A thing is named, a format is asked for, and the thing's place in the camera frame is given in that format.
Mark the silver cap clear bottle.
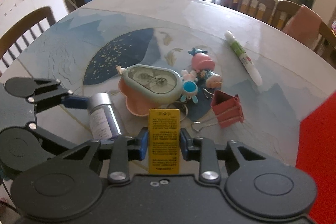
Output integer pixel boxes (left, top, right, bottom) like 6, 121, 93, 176
88, 93, 126, 140

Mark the yellow rectangular box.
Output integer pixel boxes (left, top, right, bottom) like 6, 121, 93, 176
148, 109, 180, 175

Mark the pink heart shaped dish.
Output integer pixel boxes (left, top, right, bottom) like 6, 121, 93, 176
118, 79, 159, 117

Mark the red binder clip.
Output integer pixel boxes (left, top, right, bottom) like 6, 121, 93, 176
191, 90, 245, 132

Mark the correction tape dispenser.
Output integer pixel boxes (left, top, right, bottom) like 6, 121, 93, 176
116, 64, 183, 105

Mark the pink pig figurine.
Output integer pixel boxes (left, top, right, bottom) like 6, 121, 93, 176
187, 47, 222, 89

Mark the white green glue pen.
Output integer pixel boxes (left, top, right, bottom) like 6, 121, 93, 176
224, 31, 263, 86

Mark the wooden chair at left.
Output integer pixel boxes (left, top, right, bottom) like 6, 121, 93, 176
1, 6, 56, 75

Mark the red cardboard box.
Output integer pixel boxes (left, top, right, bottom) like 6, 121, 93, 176
295, 93, 336, 223

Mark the wooden chair with pink cloth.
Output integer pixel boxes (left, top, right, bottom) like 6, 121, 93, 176
270, 1, 335, 63

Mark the pink cloth on chair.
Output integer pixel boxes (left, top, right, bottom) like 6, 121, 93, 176
282, 5, 322, 49

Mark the blue white rabbit keychain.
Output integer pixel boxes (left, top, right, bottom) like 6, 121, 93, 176
180, 70, 198, 103

